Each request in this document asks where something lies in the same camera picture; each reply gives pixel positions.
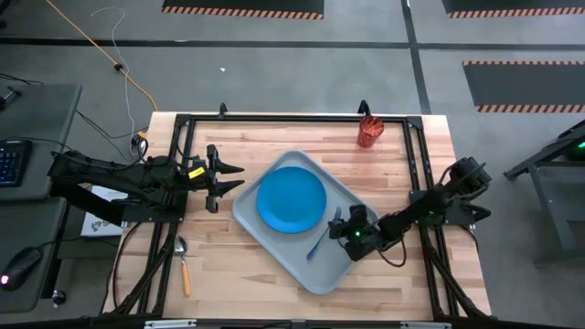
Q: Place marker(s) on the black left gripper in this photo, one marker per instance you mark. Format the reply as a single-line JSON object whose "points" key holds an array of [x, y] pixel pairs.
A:
{"points": [[212, 201]]}

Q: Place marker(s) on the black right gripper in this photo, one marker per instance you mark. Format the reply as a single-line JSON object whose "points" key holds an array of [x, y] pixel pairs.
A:
{"points": [[361, 244]]}

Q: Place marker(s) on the blue plastic fork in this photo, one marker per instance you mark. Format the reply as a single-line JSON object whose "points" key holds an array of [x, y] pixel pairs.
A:
{"points": [[317, 244]]}

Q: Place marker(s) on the blue round plate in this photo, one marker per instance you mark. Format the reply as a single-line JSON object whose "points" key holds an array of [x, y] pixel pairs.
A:
{"points": [[291, 199]]}

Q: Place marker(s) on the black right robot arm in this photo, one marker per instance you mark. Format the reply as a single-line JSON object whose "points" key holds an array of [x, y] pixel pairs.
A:
{"points": [[434, 201]]}

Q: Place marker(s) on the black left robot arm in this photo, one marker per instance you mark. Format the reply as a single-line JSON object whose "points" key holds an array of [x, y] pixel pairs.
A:
{"points": [[100, 176]]}

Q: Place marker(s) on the grey plastic tray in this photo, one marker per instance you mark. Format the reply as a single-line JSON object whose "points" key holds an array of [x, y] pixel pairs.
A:
{"points": [[297, 260]]}

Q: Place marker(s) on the orange translucent cup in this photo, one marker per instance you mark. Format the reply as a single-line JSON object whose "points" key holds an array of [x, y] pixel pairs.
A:
{"points": [[369, 132]]}

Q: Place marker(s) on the white printed box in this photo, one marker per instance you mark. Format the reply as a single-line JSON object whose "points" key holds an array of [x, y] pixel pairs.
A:
{"points": [[100, 226]]}

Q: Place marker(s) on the black hazard-striped floor mat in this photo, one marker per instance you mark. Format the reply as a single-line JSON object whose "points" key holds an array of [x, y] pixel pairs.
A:
{"points": [[525, 84], [512, 4], [242, 5]]}

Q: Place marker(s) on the grey desk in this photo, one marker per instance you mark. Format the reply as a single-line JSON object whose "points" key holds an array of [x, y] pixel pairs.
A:
{"points": [[27, 224], [45, 123]]}

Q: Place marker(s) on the black caster wheel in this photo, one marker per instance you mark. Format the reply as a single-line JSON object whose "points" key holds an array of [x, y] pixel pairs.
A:
{"points": [[59, 298]]}

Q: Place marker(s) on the dark grey equipment stand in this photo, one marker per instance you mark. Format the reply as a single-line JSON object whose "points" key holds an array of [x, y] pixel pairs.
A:
{"points": [[548, 196]]}

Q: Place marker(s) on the black keyboard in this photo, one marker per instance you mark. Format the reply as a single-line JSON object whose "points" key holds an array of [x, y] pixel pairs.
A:
{"points": [[13, 162]]}

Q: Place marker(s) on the black computer mouse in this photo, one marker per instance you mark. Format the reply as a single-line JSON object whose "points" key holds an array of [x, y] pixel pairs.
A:
{"points": [[20, 267]]}

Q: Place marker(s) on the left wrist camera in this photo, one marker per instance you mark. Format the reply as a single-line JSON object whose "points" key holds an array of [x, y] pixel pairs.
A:
{"points": [[194, 164]]}

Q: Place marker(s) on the silver aluminium bracket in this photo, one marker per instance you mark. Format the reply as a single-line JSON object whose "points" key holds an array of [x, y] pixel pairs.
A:
{"points": [[425, 325], [169, 324]]}

